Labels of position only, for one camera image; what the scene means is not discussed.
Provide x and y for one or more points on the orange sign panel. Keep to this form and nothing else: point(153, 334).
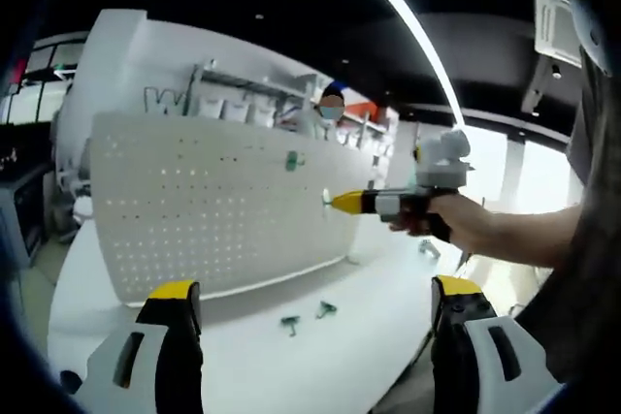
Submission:
point(366, 108)

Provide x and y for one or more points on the green hook assembly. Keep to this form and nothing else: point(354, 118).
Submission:
point(291, 324)
point(327, 200)
point(292, 161)
point(326, 309)

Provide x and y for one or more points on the metal shelf rack with bins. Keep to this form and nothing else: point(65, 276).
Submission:
point(242, 86)

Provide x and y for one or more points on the curved ceiling light strip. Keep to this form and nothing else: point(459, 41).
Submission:
point(412, 21)

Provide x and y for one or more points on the person's right hand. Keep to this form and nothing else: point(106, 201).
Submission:
point(456, 225)

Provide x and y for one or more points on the small metal bracket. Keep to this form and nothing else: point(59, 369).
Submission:
point(429, 248)

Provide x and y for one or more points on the grey cabinet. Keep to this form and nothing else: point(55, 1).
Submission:
point(24, 220)

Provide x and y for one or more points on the ceiling air conditioner unit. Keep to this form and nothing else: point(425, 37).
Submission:
point(558, 26)

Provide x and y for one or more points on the white chair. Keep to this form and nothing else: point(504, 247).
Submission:
point(80, 205)

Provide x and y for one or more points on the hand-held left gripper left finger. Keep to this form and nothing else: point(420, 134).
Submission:
point(160, 365)

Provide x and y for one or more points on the black oval table grommet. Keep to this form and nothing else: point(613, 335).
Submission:
point(72, 381)

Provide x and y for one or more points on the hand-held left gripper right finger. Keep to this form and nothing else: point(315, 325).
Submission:
point(466, 370)

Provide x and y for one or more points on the white perforated mounting plate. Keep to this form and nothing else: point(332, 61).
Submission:
point(194, 200)

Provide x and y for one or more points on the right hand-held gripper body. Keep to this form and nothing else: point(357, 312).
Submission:
point(444, 162)

